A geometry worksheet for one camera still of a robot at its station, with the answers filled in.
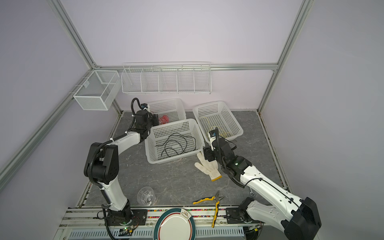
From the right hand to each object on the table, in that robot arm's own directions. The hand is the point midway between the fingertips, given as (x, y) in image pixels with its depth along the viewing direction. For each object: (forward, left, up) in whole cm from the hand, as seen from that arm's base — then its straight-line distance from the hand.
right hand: (210, 146), depth 78 cm
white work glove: (-4, -1, -18) cm, 19 cm away
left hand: (+25, +34, -2) cm, 42 cm away
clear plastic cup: (-20, +35, -19) cm, 45 cm away
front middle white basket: (+15, +24, -18) cm, 33 cm away
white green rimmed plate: (-33, +17, -19) cm, 42 cm away
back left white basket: (+44, +31, -17) cm, 56 cm away
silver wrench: (-18, -22, -19) cm, 35 cm away
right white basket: (+41, -8, -19) cm, 46 cm away
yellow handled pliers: (-22, -3, -19) cm, 29 cm away
